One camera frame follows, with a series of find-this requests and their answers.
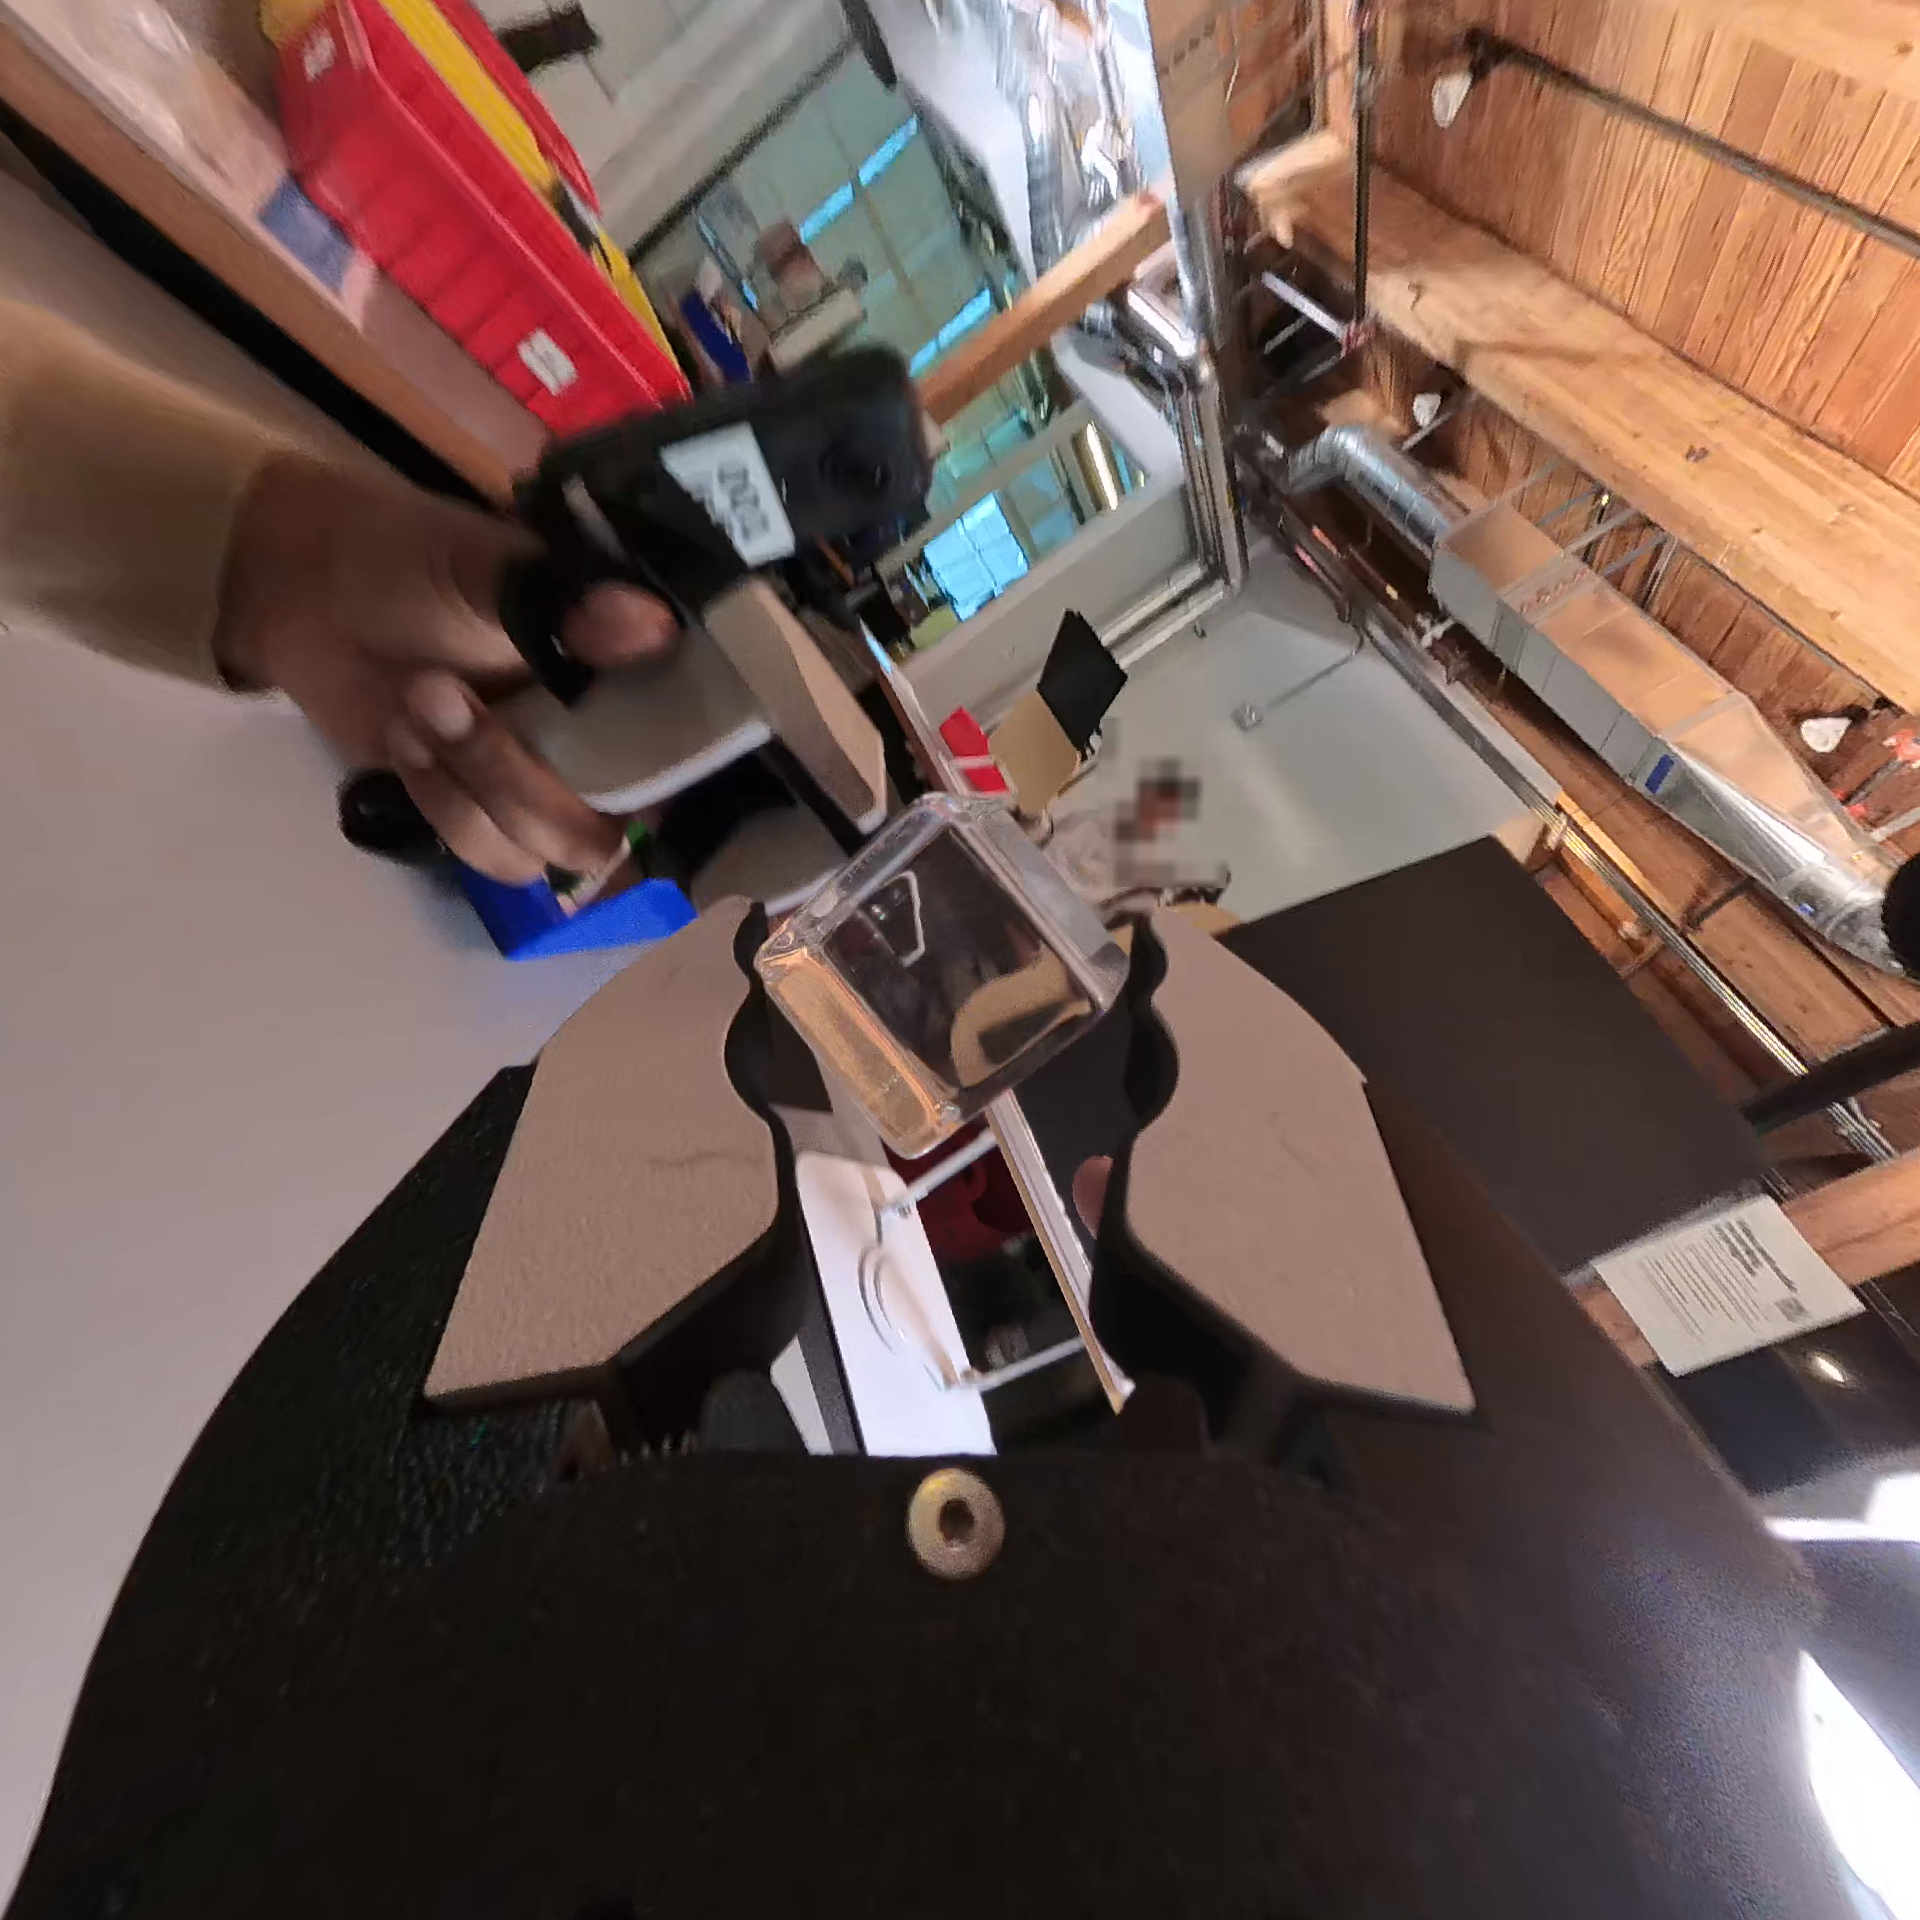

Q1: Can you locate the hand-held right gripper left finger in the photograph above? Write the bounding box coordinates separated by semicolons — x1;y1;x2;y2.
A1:
423;895;818;1415

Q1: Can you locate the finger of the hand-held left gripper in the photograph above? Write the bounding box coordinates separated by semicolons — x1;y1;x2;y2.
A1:
516;637;778;818
705;576;890;837

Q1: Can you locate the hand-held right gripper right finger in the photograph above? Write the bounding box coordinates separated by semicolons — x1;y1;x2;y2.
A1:
1083;911;1479;1418

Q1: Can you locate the blue plastic bin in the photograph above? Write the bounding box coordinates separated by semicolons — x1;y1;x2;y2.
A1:
457;862;699;962

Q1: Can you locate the clear acrylic block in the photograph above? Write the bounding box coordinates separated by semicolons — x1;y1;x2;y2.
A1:
755;794;1129;1161

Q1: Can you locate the person's left forearm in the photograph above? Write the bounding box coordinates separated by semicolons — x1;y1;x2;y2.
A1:
0;293;303;691

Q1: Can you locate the person's left hand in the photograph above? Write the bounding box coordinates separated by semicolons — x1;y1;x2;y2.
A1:
218;450;681;886

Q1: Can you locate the wood-edged black board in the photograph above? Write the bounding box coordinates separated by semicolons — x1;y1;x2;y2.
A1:
1216;816;1771;1277

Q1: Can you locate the black panel on cardboard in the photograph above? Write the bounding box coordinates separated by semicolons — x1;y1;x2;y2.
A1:
991;608;1129;818

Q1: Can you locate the stack of red crates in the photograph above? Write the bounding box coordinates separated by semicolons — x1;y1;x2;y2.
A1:
274;0;695;440

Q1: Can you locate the white paper sign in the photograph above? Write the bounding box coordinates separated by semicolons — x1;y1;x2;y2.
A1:
1591;1190;1865;1376

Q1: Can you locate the yellow plastic bin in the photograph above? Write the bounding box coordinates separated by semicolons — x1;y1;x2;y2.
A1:
375;0;684;354

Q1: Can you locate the wood-edged desk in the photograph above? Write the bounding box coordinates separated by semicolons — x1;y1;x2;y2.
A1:
0;29;541;495

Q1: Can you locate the silver air duct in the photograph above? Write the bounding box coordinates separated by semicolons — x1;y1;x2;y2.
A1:
1282;423;1920;976

